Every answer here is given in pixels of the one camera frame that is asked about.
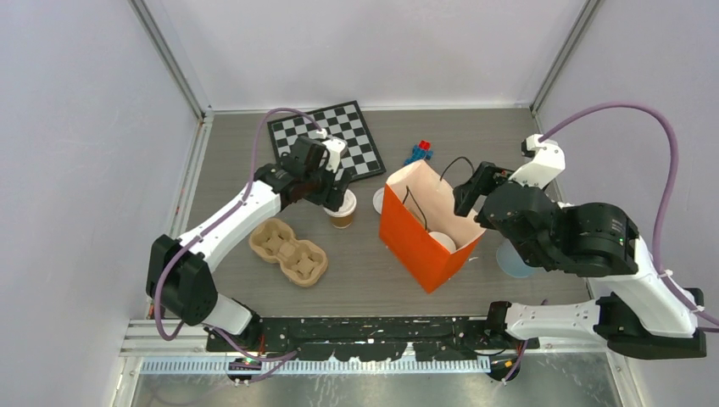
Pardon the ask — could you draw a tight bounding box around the white plastic cup lid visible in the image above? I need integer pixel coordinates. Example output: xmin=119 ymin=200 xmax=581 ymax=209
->
xmin=372 ymin=187 xmax=384 ymax=215

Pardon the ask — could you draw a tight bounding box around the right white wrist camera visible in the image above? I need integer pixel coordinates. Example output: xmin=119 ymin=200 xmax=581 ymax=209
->
xmin=509 ymin=134 xmax=566 ymax=188

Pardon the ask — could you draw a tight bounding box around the brown pulp cup carrier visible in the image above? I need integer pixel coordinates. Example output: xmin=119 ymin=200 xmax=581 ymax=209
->
xmin=248 ymin=218 xmax=329 ymax=287

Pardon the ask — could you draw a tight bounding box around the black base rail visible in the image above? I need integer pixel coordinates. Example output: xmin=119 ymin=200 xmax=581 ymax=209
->
xmin=206 ymin=316 xmax=521 ymax=362

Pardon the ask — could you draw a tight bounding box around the blue straw holder cup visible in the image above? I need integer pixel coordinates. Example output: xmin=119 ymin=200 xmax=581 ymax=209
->
xmin=496 ymin=239 xmax=538 ymax=278

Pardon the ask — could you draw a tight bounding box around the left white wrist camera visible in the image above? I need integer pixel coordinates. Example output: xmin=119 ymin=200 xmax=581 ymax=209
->
xmin=315 ymin=128 xmax=348 ymax=174

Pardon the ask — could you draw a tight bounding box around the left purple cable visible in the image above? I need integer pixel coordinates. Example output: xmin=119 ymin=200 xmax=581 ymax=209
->
xmin=153 ymin=108 xmax=330 ymax=386

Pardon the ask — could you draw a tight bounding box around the black white chessboard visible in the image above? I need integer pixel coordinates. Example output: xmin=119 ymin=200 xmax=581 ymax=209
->
xmin=267 ymin=101 xmax=386 ymax=181

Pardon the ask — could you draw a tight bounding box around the orange paper bag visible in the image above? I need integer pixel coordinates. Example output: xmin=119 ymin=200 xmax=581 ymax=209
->
xmin=379 ymin=161 xmax=486 ymax=293

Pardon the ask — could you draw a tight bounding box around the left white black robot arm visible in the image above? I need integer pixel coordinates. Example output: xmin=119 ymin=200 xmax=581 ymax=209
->
xmin=146 ymin=132 xmax=351 ymax=351

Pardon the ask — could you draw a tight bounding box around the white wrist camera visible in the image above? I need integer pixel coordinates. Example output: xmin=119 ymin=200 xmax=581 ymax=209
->
xmin=509 ymin=134 xmax=566 ymax=188
xmin=315 ymin=128 xmax=348 ymax=174

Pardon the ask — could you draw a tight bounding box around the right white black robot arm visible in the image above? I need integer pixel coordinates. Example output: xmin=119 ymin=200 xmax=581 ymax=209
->
xmin=453 ymin=162 xmax=707 ymax=360

